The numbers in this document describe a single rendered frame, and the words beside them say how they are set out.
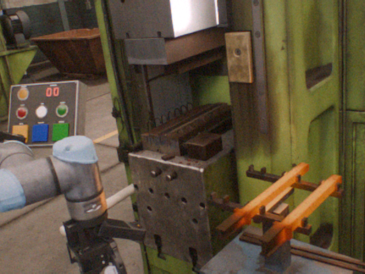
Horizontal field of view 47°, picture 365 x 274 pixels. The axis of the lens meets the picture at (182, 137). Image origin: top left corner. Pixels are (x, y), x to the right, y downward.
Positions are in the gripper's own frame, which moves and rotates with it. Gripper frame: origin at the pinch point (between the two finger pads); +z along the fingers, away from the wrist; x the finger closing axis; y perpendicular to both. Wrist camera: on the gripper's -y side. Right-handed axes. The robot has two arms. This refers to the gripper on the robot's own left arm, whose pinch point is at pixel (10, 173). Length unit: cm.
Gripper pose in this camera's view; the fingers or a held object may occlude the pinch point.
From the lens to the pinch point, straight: 174.7
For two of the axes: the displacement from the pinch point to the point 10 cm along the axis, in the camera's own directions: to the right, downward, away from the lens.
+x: 5.8, 2.1, -7.8
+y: -8.0, 3.0, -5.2
